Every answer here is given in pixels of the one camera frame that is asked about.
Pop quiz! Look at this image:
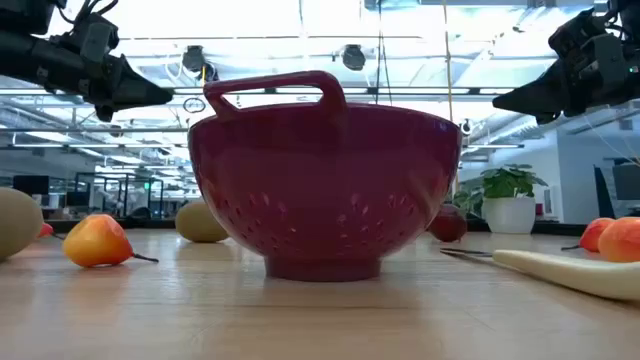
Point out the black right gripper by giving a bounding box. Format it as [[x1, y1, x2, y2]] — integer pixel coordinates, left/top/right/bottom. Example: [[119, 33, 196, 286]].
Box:
[[491, 9, 630, 126]]

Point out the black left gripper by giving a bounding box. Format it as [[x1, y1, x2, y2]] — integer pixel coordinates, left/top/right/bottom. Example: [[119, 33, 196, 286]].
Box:
[[48, 28, 175, 124]]

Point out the brown-green kiwi fruit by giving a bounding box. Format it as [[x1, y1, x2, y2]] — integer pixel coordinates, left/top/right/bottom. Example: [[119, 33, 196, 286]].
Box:
[[174, 200, 230, 244], [0, 187, 45, 262]]

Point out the small orange pepper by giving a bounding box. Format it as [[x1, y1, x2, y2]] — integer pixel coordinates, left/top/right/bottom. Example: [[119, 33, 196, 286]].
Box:
[[560, 217, 616, 253]]

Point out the dark red plum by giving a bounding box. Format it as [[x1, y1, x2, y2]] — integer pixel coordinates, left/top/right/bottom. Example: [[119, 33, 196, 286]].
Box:
[[427, 203, 468, 244]]

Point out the small orange-yellow pear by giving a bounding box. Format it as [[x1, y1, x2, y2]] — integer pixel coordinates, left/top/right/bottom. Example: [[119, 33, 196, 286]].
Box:
[[62, 213, 160, 269], [597, 216, 640, 264], [37, 221, 66, 241]]

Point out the magenta plastic colander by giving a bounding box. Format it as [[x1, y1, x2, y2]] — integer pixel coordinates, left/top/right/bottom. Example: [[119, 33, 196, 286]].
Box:
[[187, 69, 463, 284]]

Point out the black upright panel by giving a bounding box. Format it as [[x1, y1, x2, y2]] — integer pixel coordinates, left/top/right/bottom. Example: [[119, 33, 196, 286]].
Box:
[[593, 165, 617, 220]]

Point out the green plant in white pot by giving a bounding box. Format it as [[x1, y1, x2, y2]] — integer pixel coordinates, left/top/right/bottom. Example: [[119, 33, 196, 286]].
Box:
[[452, 163, 550, 235]]

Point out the dark computer monitor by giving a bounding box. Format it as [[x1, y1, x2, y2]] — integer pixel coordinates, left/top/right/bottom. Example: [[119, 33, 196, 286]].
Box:
[[612, 162, 640, 202], [12, 174, 51, 197]]

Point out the hanging black cable loop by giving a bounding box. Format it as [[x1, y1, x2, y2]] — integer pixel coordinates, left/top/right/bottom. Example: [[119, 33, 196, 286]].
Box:
[[181, 96, 208, 115]]

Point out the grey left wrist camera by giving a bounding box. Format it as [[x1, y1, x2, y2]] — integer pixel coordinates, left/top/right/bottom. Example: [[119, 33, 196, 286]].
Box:
[[79, 22, 120, 64]]

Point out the yellow hanging cord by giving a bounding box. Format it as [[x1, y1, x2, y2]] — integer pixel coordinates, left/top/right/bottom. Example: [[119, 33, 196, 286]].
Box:
[[441, 0, 461, 201]]

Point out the black background workstation frame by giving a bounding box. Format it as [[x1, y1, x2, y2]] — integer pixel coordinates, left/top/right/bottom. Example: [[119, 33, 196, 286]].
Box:
[[73, 171, 165, 219]]

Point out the black aluminium table frame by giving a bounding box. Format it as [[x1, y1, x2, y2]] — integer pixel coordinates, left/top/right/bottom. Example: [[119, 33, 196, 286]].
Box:
[[42, 217, 640, 237]]

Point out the knife with cream handle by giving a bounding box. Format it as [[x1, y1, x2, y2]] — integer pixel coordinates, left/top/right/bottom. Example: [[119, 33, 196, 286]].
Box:
[[439, 247, 640, 303]]

